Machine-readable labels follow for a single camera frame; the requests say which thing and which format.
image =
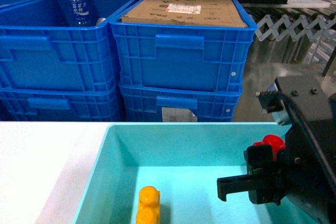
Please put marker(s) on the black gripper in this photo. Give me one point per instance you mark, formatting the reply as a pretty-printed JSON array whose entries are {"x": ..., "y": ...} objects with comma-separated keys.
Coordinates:
[{"x": 304, "y": 172}]

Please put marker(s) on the red toy block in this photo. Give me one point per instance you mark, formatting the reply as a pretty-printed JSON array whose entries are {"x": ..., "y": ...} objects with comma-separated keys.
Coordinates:
[{"x": 276, "y": 142}]

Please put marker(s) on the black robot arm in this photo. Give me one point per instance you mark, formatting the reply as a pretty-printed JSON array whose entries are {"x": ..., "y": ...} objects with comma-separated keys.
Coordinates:
[{"x": 291, "y": 87}]

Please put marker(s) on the yellow toy block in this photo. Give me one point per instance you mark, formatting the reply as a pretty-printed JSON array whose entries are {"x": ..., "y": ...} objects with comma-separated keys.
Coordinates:
[{"x": 148, "y": 206}]

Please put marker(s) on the brown cardboard box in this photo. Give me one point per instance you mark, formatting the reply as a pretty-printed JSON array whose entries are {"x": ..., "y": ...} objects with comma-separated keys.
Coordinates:
[{"x": 217, "y": 13}]

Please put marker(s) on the light teal plastic tray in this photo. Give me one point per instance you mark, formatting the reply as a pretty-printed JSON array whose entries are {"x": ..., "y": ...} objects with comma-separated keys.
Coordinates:
[{"x": 183, "y": 161}]

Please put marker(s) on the blue crate lower right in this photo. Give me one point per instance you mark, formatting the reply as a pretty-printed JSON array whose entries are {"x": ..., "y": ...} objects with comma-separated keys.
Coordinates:
[{"x": 151, "y": 104}]

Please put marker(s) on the blue crate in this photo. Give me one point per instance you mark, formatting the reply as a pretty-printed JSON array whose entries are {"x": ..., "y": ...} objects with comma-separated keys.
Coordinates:
[
  {"x": 151, "y": 104},
  {"x": 43, "y": 49},
  {"x": 200, "y": 58},
  {"x": 64, "y": 106}
]

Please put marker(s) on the blue crate upper right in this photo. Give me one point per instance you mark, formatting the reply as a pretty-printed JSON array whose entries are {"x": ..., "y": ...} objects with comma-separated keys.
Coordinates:
[{"x": 200, "y": 58}]

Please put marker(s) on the expandable roller conveyor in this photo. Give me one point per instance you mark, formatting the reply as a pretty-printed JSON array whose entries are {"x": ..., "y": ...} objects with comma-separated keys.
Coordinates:
[{"x": 276, "y": 24}]

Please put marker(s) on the blue crate lower left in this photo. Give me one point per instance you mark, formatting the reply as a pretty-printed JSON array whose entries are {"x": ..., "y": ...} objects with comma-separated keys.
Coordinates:
[{"x": 64, "y": 106}]

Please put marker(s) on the clear water bottle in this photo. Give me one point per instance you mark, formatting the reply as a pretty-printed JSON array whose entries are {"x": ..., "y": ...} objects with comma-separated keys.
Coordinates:
[{"x": 79, "y": 12}]

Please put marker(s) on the blue crate upper left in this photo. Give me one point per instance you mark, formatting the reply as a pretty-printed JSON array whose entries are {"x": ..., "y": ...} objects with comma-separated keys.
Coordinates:
[{"x": 43, "y": 49}]

